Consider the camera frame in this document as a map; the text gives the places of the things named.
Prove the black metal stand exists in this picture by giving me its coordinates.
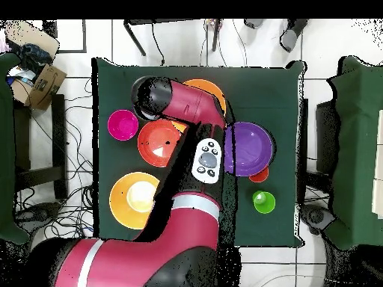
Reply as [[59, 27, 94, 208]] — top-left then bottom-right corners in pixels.
[[123, 19, 224, 58]]

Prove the red-orange bowl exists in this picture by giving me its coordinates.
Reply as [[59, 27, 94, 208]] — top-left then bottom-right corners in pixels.
[[137, 118, 188, 168]]

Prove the black pedestal leg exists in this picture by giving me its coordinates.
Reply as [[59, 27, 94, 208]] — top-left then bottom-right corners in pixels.
[[299, 203, 337, 236], [13, 202, 63, 232]]

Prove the beige cardboard sheet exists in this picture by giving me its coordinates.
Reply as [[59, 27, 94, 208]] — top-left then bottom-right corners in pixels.
[[4, 19, 61, 58]]

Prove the large orange bowl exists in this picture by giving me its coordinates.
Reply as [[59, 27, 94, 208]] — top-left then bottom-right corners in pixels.
[[171, 78, 227, 134], [108, 171, 162, 230]]

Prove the tangle of black cables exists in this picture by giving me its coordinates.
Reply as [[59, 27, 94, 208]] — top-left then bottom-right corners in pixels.
[[13, 76, 96, 240]]

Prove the person's foot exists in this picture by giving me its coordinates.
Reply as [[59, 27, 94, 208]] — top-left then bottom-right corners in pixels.
[[243, 19, 265, 30], [279, 19, 309, 53]]

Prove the black stool frame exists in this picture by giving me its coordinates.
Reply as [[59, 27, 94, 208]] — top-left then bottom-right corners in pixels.
[[13, 93, 70, 200]]

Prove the orange cup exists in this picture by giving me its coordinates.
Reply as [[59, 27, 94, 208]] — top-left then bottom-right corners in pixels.
[[248, 167, 269, 184]]

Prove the green cloth side table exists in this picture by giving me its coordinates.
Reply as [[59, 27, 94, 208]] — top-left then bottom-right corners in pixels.
[[0, 52, 31, 245], [325, 55, 383, 251]]

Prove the green cup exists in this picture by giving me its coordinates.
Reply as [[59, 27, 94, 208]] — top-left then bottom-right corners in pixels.
[[251, 190, 276, 215]]

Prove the dark green tablecloth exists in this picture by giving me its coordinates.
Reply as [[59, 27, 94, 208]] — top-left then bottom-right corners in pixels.
[[91, 57, 305, 248]]

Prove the pink bowl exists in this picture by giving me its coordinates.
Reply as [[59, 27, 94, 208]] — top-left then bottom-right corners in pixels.
[[107, 109, 140, 142]]

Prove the brown cardboard box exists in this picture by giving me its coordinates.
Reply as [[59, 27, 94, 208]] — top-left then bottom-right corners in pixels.
[[10, 64, 67, 112]]

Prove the purple bowl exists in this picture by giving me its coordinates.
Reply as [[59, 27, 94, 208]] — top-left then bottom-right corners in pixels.
[[224, 121, 277, 178]]

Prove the black rectangular frame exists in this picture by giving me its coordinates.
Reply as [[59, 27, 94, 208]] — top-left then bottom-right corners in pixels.
[[41, 19, 88, 55]]

